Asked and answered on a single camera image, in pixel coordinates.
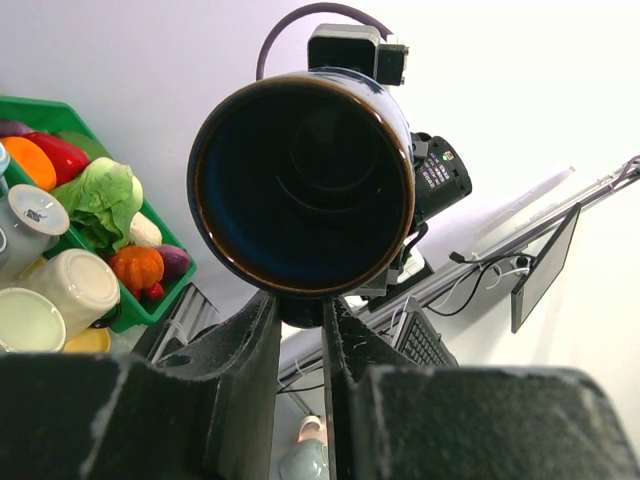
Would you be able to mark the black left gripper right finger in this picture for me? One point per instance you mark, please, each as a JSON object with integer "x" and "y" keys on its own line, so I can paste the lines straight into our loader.
{"x": 388, "y": 418}

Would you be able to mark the orange toy pumpkin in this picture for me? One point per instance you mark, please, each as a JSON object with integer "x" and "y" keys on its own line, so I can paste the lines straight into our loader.
{"x": 138, "y": 268}

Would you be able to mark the green toy cabbage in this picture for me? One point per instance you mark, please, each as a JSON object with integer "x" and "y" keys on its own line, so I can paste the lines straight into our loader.
{"x": 101, "y": 202}

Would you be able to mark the black monitor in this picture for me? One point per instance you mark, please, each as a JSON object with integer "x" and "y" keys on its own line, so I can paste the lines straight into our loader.
{"x": 544, "y": 270}

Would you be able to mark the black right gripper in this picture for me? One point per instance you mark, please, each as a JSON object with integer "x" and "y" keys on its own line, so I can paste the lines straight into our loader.
{"x": 441, "y": 180}

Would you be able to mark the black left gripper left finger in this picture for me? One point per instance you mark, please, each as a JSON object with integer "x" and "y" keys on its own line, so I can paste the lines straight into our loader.
{"x": 204, "y": 412}

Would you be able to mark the green plastic bin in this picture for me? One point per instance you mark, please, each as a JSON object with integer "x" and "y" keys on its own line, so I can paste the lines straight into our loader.
{"x": 61, "y": 120}

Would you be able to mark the light blue faceted mug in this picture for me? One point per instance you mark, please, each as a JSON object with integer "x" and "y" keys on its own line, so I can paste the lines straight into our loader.
{"x": 5, "y": 161}

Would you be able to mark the white toy radish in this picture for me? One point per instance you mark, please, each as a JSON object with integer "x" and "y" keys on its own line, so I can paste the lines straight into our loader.
{"x": 143, "y": 232}

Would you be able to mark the dark purple toy eggplant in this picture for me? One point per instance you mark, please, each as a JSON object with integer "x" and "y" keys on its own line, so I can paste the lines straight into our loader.
{"x": 10, "y": 128}

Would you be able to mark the cream mug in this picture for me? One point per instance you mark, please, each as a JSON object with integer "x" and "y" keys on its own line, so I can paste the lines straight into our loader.
{"x": 75, "y": 290}

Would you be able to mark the small grey cup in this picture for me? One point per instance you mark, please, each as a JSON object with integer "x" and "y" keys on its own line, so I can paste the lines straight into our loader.
{"x": 32, "y": 221}

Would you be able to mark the purple toy onion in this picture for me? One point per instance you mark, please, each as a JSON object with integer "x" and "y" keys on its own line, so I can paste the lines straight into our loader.
{"x": 176, "y": 261}

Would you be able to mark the dark blue mug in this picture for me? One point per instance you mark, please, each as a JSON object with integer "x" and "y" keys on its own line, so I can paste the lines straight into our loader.
{"x": 302, "y": 185}

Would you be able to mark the orange toy fruit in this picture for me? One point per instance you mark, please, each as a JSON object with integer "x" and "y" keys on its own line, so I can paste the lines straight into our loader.
{"x": 33, "y": 161}

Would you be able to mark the yellow tray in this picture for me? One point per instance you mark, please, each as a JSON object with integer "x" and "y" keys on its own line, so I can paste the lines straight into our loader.
{"x": 87, "y": 342}

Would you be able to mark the red toy pepper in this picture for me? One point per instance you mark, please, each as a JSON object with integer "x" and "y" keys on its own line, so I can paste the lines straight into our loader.
{"x": 68, "y": 160}

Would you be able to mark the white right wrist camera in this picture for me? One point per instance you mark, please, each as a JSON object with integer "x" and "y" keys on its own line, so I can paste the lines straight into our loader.
{"x": 357, "y": 48}

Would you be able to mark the light green mug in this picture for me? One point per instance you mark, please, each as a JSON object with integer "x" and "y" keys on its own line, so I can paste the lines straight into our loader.
{"x": 30, "y": 322}

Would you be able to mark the black keyboard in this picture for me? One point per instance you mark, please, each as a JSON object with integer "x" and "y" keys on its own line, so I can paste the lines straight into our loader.
{"x": 418, "y": 340}

